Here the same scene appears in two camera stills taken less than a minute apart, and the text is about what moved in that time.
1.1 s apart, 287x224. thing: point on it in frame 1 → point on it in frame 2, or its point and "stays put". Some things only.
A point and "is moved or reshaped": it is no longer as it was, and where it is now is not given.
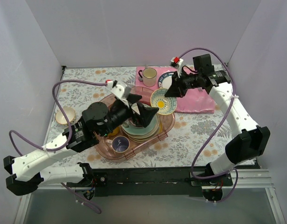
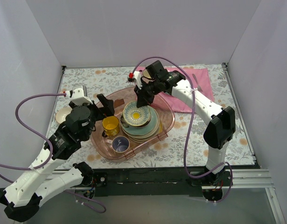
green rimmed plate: (128, 126) stays put
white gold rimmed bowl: (70, 113) stays put
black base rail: (157, 182) stays put
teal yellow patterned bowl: (166, 105) is moved or reshaped
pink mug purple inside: (119, 143) stays put
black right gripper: (178, 83) → (145, 92)
